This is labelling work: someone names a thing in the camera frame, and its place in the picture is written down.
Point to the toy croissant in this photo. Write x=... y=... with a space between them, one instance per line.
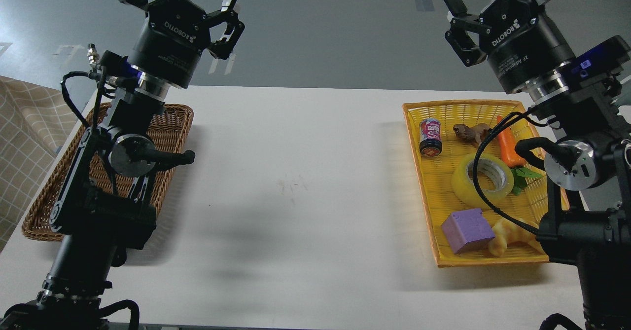
x=506 y=233

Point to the purple cube block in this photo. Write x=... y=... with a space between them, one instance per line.
x=467 y=230

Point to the brown wicker basket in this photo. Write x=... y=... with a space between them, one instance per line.
x=168 y=131

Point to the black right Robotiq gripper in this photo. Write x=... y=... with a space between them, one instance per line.
x=524 y=42

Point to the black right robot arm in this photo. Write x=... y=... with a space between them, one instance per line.
x=587 y=222

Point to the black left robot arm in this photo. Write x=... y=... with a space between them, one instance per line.
x=103 y=208

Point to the beige checkered cloth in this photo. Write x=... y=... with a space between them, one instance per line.
x=34 y=123

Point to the brown toy lion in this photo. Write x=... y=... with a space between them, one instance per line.
x=473 y=135

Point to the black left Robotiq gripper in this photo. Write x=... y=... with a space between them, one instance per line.
x=167 y=44

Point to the small drink can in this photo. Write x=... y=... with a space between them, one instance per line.
x=430 y=144

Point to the yellow plastic basket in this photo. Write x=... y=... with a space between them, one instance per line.
x=435 y=174

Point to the yellow tape roll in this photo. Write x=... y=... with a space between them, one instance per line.
x=495 y=180

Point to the orange toy carrot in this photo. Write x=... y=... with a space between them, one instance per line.
x=521 y=173

